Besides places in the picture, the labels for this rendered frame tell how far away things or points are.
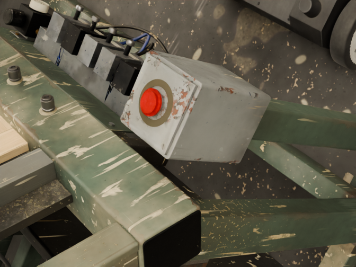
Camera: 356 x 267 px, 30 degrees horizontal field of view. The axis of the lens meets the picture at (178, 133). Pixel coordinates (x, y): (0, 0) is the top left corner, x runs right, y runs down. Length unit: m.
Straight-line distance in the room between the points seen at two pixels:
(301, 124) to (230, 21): 0.95
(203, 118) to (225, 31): 1.18
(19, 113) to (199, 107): 0.45
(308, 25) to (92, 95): 0.60
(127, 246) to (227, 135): 0.22
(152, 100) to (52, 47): 0.58
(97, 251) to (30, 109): 0.38
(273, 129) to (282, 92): 0.81
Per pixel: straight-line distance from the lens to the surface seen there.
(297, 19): 1.69
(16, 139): 1.25
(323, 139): 1.27
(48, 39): 1.48
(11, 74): 1.34
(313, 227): 1.38
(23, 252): 2.50
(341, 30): 1.64
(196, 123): 0.92
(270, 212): 1.24
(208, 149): 0.97
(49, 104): 1.24
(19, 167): 1.16
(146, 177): 1.09
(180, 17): 2.23
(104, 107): 1.29
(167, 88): 0.93
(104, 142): 1.17
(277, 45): 1.97
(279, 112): 1.12
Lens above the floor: 1.60
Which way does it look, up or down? 47 degrees down
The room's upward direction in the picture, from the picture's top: 84 degrees counter-clockwise
